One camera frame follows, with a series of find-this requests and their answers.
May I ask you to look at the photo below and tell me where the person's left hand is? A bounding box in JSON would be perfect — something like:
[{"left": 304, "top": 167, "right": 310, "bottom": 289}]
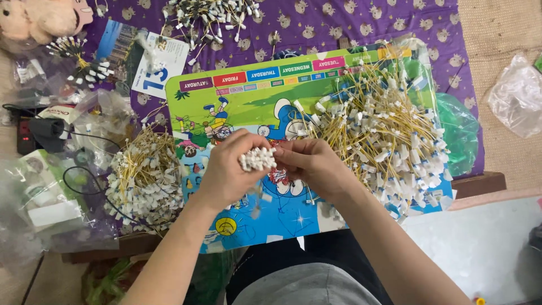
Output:
[{"left": 197, "top": 128, "right": 272, "bottom": 212}]

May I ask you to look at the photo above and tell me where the black cable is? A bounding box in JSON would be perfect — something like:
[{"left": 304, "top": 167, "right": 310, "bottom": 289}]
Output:
[{"left": 2, "top": 104, "right": 157, "bottom": 234}]

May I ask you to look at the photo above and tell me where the green plastic bag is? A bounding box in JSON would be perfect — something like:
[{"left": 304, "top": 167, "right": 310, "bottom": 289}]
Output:
[{"left": 435, "top": 92, "right": 481, "bottom": 178}]

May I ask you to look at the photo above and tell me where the bundle of white-tipped wires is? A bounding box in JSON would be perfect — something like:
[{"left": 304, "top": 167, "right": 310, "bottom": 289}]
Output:
[{"left": 238, "top": 147, "right": 277, "bottom": 173}]

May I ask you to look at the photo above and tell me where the purple patterned cloth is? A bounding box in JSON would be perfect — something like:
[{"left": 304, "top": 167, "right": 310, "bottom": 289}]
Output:
[{"left": 82, "top": 0, "right": 485, "bottom": 178}]

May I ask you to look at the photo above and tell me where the person's right hand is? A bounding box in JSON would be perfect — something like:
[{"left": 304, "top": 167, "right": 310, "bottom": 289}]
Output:
[{"left": 273, "top": 138, "right": 360, "bottom": 204}]

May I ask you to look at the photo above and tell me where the low wooden table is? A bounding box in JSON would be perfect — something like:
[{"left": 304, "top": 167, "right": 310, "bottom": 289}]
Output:
[{"left": 61, "top": 171, "right": 507, "bottom": 264}]

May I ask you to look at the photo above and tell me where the person's black and grey clothing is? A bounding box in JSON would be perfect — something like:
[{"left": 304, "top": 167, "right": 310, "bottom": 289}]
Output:
[{"left": 225, "top": 229, "right": 394, "bottom": 305}]

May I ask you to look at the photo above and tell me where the woven beige mat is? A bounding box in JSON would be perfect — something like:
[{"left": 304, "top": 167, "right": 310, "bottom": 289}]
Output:
[{"left": 457, "top": 0, "right": 542, "bottom": 191}]

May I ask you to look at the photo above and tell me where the heap of black white-tipped wires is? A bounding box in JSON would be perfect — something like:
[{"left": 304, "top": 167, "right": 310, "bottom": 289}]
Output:
[{"left": 160, "top": 0, "right": 261, "bottom": 51}]

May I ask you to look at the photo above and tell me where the colourful cartoon board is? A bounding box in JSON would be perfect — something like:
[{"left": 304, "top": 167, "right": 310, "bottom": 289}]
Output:
[{"left": 165, "top": 39, "right": 456, "bottom": 254}]

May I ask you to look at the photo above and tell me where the small bunch of tied wires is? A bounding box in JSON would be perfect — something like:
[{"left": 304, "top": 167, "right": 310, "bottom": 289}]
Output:
[{"left": 46, "top": 36, "right": 115, "bottom": 89}]

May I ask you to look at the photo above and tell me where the large heap of yellow wires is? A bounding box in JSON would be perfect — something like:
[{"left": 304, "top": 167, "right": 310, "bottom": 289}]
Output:
[{"left": 294, "top": 40, "right": 454, "bottom": 221}]

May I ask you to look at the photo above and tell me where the round pile of yellow wires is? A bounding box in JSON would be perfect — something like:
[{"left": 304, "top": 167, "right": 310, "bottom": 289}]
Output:
[{"left": 104, "top": 125, "right": 185, "bottom": 231}]

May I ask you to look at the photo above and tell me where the plush toy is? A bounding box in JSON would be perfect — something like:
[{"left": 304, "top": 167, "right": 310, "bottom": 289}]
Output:
[{"left": 0, "top": 0, "right": 95, "bottom": 53}]

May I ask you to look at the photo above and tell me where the heap of clear plastic bags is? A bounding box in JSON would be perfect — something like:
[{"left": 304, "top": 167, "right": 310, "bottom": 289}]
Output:
[{"left": 0, "top": 55, "right": 140, "bottom": 255}]

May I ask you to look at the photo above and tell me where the clear crumpled plastic bag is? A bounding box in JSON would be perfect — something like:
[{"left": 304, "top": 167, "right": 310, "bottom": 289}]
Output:
[{"left": 487, "top": 54, "right": 542, "bottom": 139}]

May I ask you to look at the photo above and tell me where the black power strip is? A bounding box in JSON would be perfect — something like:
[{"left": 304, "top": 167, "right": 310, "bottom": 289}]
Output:
[{"left": 16, "top": 118, "right": 41, "bottom": 156}]

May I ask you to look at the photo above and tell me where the black power adapter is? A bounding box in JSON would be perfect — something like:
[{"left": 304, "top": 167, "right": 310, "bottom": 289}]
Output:
[{"left": 29, "top": 118, "right": 70, "bottom": 154}]

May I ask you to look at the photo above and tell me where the paper calendar sheet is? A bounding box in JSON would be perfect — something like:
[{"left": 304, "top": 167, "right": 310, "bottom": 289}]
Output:
[{"left": 97, "top": 19, "right": 190, "bottom": 100}]

